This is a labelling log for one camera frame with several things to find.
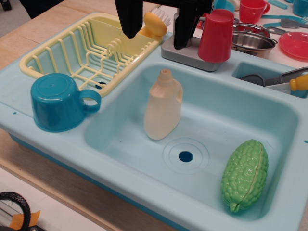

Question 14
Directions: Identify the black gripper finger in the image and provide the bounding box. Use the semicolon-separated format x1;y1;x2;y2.
173;7;205;50
115;0;143;39

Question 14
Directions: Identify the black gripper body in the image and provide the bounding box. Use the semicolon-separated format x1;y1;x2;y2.
145;0;214;17

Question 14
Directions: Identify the cream detergent bottle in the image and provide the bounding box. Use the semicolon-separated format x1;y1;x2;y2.
144;69;183;140

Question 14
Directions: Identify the yellow plastic drying rack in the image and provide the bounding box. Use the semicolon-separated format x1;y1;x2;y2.
19;13;163;97

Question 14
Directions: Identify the light blue toy sink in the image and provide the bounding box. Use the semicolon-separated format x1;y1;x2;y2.
0;46;308;231

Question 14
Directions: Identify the teal plastic plate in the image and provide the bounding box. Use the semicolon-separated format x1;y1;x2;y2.
214;0;235;13

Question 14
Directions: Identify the yellow dish brush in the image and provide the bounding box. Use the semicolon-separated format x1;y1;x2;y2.
138;8;171;38

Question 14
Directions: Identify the red plastic tumbler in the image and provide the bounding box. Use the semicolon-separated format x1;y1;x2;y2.
198;9;234;64

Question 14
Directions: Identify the grey toy faucet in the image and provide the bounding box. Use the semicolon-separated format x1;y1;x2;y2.
161;12;232;72

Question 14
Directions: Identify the red plastic mug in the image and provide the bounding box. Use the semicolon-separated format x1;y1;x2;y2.
239;0;270;24

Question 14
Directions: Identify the stainless steel pot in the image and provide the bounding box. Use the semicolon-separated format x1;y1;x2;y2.
232;23;278;59

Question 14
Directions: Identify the teal toy utensil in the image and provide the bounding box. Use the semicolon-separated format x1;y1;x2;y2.
261;14;305;21

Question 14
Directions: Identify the grey toy spatula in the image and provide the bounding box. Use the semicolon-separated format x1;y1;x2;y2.
264;18;308;35

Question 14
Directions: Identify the grey toy pan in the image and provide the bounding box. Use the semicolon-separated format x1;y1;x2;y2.
240;67;308;87

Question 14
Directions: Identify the blue plastic cup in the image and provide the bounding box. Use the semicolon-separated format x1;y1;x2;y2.
293;0;308;16

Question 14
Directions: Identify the red plastic plate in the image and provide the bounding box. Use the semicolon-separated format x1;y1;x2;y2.
278;32;308;60

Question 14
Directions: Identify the blue plastic mug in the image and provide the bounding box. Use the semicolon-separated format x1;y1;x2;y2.
30;73;101;132

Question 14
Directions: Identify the green bitter melon toy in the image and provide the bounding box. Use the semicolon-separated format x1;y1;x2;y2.
220;140;269;213

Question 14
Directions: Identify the orange tape piece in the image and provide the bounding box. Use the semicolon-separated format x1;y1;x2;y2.
9;210;40;231

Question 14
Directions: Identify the yellow handled toy knife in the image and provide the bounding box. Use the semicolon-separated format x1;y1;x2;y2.
267;74;308;94

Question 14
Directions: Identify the black braided cable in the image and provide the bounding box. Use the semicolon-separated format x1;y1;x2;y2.
0;192;32;228

